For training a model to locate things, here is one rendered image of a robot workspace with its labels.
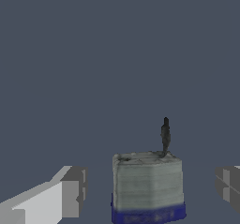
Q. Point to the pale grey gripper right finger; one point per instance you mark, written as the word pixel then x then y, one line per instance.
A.
pixel 229 185

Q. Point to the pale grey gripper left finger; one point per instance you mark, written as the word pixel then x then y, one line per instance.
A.
pixel 50 196

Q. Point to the grey box with blue base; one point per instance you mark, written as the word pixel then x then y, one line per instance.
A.
pixel 146 184

